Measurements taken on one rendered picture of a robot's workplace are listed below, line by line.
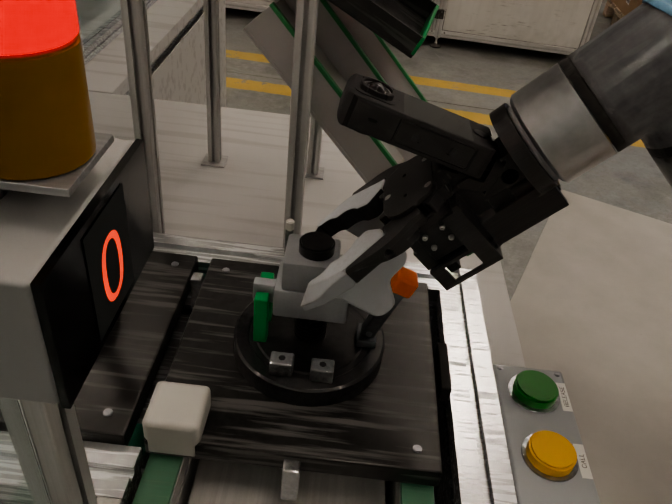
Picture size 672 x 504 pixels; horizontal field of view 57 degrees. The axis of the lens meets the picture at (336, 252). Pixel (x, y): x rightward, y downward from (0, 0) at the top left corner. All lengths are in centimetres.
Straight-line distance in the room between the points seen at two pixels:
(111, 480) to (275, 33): 45
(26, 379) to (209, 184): 78
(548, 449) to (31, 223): 44
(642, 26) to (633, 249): 67
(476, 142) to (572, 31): 432
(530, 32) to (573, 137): 428
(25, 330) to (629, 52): 37
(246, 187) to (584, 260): 54
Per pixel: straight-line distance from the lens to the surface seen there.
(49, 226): 28
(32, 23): 25
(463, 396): 60
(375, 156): 71
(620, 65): 44
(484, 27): 467
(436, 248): 49
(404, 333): 63
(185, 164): 110
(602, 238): 109
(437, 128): 44
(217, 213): 97
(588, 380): 82
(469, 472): 55
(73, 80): 27
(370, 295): 49
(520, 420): 60
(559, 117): 44
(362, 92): 44
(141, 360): 59
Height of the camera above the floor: 140
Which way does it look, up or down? 37 degrees down
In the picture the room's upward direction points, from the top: 7 degrees clockwise
